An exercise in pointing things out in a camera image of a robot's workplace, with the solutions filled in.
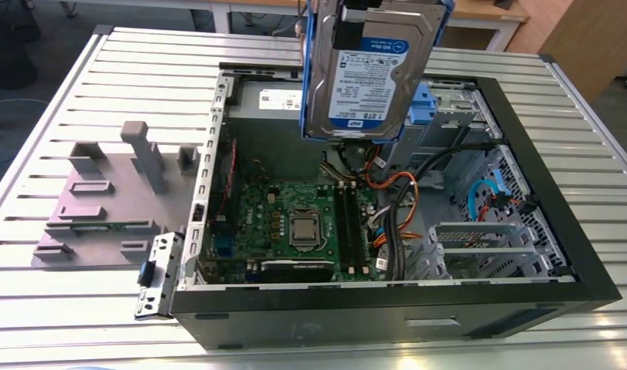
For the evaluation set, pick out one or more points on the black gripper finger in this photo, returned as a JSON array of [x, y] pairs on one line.
[[350, 34]]

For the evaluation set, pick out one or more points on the black RAM slot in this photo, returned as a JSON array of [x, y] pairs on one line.
[[346, 227], [359, 227]]

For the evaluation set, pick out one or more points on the metal card retainer bracket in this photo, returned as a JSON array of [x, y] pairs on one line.
[[164, 270]]

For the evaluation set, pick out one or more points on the metal drive cage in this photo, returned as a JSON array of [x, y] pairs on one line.
[[447, 135]]

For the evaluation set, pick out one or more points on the green RAM stick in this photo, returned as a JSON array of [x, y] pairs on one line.
[[116, 226]]

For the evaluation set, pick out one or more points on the black graphics card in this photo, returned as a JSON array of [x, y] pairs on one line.
[[292, 271]]

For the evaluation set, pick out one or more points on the grey power supply unit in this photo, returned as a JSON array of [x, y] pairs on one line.
[[261, 142]]

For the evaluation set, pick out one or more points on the wooden cabinet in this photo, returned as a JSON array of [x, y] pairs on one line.
[[586, 38]]

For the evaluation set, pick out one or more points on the green motherboard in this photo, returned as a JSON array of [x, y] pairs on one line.
[[261, 200]]

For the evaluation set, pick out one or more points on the grey parts rack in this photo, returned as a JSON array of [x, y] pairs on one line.
[[113, 246]]

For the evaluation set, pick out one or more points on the blue expansion slot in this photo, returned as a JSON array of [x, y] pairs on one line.
[[224, 246]]

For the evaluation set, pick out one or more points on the silver CPU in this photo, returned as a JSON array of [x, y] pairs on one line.
[[305, 230]]

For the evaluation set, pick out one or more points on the black open PC case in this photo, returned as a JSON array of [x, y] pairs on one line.
[[344, 316]]

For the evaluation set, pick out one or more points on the metal disk bay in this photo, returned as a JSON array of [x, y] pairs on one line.
[[478, 250]]

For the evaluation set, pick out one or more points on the CPU socket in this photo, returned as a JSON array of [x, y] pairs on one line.
[[305, 212]]

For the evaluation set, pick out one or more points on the black office chair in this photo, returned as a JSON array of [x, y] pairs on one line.
[[10, 65]]

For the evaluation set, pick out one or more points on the hard disk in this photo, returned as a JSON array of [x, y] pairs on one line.
[[364, 85]]

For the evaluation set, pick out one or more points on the blue plastic drive latch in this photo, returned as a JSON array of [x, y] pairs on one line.
[[426, 109]]

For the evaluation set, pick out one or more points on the wooden top desk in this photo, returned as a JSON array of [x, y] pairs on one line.
[[498, 11]]

